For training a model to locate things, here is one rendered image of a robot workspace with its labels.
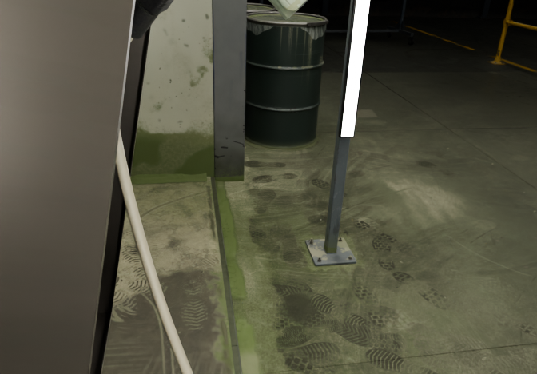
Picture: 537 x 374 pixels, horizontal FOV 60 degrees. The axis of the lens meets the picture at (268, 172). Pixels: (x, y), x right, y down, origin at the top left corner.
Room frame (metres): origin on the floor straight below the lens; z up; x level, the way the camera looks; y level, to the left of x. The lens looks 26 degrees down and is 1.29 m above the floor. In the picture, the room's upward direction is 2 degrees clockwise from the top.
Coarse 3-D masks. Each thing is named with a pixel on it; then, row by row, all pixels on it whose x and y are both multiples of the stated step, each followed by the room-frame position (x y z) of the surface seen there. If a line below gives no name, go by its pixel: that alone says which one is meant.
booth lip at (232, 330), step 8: (216, 192) 2.34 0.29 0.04; (216, 200) 2.24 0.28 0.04; (216, 208) 2.15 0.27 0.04; (216, 216) 2.07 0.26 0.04; (224, 248) 1.79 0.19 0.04; (224, 256) 1.73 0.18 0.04; (224, 264) 1.67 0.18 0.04; (224, 272) 1.61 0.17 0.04; (224, 280) 1.55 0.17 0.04; (232, 304) 1.42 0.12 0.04; (232, 312) 1.37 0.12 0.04; (232, 320) 1.33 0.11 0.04; (232, 328) 1.28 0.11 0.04; (232, 336) 1.25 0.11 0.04; (232, 344) 1.21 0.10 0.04; (240, 360) 1.14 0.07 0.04; (240, 368) 1.11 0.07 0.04
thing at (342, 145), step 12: (348, 24) 1.85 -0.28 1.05; (348, 36) 1.84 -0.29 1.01; (336, 132) 1.86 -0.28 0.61; (336, 144) 1.84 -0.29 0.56; (348, 144) 1.83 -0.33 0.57; (336, 156) 1.83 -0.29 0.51; (336, 168) 1.82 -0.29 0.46; (336, 180) 1.82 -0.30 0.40; (336, 192) 1.82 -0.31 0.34; (336, 204) 1.82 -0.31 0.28; (336, 216) 1.82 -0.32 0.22; (336, 228) 1.83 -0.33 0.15; (336, 240) 1.83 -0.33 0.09
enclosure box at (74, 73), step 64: (0, 0) 0.33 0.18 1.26; (64, 0) 0.33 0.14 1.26; (128, 0) 0.34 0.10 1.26; (0, 64) 0.33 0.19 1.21; (64, 64) 0.33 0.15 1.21; (128, 64) 0.92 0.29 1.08; (0, 128) 0.32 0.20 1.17; (64, 128) 0.33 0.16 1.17; (128, 128) 0.91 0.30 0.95; (0, 192) 0.32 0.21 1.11; (64, 192) 0.33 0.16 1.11; (0, 256) 0.32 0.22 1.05; (64, 256) 0.33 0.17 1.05; (0, 320) 0.31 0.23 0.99; (64, 320) 0.32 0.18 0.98
